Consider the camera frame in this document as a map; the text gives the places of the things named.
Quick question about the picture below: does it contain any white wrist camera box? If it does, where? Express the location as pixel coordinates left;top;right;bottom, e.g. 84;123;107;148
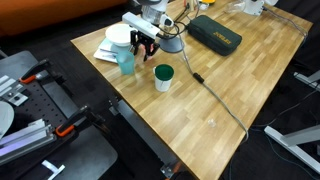
121;11;162;40

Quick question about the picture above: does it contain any black perforated breadboard plate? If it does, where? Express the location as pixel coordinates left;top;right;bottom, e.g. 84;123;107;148
0;50;118;180

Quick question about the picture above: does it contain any small clear plastic cap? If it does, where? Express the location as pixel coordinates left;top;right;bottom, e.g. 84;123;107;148
207;118;218;129

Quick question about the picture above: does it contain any white bowl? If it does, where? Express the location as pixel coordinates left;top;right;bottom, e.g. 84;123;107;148
105;23;138;48

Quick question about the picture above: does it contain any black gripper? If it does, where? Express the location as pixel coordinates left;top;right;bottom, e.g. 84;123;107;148
130;29;160;63

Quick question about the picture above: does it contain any black orange bar clamp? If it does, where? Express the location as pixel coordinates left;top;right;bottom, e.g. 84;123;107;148
54;105;106;138
18;58;53;85

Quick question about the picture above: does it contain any white cup with green lid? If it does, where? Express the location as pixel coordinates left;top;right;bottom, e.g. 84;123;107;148
152;63;175;93

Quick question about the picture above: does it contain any lamp cable with inline switch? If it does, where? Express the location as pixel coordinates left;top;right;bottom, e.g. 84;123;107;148
173;24;250;143

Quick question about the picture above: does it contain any orange panel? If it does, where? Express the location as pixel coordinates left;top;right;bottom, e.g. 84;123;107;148
0;0;119;37

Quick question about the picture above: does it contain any aluminium extrusion rail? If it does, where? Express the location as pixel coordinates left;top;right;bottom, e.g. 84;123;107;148
0;119;57;166

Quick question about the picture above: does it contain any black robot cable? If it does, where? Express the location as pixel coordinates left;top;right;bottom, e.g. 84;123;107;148
159;19;183;39

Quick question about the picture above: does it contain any dark green zip case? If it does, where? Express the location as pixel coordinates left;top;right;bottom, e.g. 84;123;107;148
185;14;243;57

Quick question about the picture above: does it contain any grey metal table frame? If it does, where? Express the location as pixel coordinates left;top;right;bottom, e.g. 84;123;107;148
108;96;183;179

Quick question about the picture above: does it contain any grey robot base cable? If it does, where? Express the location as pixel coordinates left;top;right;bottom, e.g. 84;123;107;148
261;5;308;38

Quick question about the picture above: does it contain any white curved machine housing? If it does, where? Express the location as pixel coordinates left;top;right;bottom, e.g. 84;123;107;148
0;100;15;139

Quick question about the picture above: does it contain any teal translucent plastic cup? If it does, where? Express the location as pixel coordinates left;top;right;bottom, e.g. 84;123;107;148
115;50;136;76

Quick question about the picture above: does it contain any white table leg frame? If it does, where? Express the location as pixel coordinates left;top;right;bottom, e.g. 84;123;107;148
263;124;320;175
293;69;320;93

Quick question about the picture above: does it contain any silver metal bracket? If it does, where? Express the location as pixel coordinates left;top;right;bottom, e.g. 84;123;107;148
0;74;29;107

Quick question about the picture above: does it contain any orange clamp handle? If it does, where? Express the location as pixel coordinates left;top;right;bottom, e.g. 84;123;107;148
169;160;183;176

